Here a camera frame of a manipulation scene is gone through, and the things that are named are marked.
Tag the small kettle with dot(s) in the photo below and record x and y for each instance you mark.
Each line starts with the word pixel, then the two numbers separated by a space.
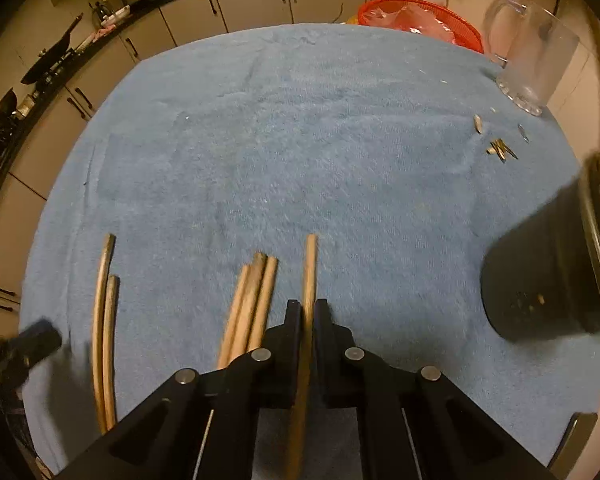
pixel 115 14

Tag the beige lower cabinets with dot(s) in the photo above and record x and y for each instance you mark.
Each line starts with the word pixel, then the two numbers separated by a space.
pixel 250 2

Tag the black cooking pot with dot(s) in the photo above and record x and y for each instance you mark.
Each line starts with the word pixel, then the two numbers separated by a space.
pixel 4 107

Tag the clear glass mug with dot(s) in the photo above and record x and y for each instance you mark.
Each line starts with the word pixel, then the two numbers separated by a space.
pixel 535 50

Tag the black wok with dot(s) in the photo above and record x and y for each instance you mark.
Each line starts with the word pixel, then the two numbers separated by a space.
pixel 45 62

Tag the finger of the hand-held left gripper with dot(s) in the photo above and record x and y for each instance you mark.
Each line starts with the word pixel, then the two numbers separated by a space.
pixel 37 341

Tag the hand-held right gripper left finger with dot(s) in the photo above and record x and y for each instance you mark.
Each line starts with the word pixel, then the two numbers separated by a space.
pixel 291 340

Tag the dark perforated utensil holder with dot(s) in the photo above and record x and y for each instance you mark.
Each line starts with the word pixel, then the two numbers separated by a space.
pixel 540 270

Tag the pink cloth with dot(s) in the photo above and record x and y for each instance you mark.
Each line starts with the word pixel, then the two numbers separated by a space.
pixel 102 34

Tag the red plastic basket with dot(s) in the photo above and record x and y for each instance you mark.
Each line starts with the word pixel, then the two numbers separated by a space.
pixel 375 12

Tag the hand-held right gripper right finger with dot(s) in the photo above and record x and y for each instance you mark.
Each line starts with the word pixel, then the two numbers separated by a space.
pixel 324 340

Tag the long bamboo chopstick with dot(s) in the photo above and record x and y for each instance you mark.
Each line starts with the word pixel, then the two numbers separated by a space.
pixel 310 270

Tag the black smartphone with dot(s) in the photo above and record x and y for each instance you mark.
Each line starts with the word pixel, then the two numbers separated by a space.
pixel 575 440

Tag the clear plastic bag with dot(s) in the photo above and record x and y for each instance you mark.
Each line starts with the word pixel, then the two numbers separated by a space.
pixel 425 20

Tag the scattered seed husks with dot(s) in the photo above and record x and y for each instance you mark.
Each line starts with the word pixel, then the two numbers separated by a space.
pixel 500 150

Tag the bunch of bamboo chopsticks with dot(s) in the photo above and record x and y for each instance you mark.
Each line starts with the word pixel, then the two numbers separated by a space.
pixel 262 300

